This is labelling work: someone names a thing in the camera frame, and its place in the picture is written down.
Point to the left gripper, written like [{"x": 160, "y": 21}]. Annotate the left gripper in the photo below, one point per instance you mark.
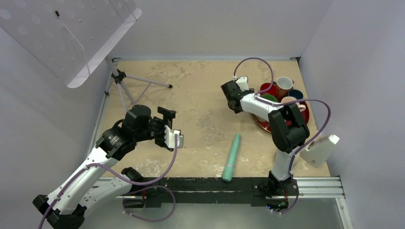
[{"x": 168, "y": 115}]

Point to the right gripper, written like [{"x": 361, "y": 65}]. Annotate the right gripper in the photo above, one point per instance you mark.
[{"x": 252, "y": 89}]

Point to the large white cat mug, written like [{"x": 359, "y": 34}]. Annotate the large white cat mug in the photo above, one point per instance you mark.
[{"x": 269, "y": 97}]

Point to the red glossy mug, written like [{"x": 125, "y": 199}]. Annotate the red glossy mug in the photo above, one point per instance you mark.
[{"x": 269, "y": 88}]

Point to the red round tray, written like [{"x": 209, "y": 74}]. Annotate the red round tray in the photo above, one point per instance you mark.
[{"x": 265, "y": 124}]

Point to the pink brown mug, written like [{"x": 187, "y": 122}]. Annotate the pink brown mug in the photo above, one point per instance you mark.
[{"x": 283, "y": 85}]

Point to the blue mug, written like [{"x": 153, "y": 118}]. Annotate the blue mug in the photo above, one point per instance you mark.
[{"x": 297, "y": 94}]

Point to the pink white mug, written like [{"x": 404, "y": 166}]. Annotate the pink white mug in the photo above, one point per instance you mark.
[{"x": 287, "y": 99}]

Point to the teal pen tube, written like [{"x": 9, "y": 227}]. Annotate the teal pen tube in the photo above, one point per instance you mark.
[{"x": 229, "y": 166}]

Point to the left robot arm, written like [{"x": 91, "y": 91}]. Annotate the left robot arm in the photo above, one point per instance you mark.
[{"x": 78, "y": 197}]

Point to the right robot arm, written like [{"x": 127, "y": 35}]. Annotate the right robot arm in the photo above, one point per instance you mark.
[{"x": 288, "y": 129}]

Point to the tripod stand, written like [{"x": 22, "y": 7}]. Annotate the tripod stand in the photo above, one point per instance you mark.
[{"x": 118, "y": 78}]

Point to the clear acrylic panel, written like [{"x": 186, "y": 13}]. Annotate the clear acrylic panel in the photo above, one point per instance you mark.
[{"x": 71, "y": 38}]

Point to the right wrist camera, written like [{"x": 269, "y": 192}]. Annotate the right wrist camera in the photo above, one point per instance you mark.
[{"x": 242, "y": 82}]

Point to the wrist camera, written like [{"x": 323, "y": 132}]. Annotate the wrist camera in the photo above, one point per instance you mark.
[
  {"x": 173, "y": 138},
  {"x": 242, "y": 82}
]

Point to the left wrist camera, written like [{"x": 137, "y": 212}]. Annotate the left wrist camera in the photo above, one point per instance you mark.
[{"x": 173, "y": 138}]

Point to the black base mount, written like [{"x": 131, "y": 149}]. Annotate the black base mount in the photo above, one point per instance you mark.
[{"x": 205, "y": 189}]

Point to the white box on wall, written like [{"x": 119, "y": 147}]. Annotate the white box on wall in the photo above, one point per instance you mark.
[{"x": 319, "y": 150}]

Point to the aluminium frame rail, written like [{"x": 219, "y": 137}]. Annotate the aluminium frame rail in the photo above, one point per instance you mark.
[{"x": 67, "y": 206}]

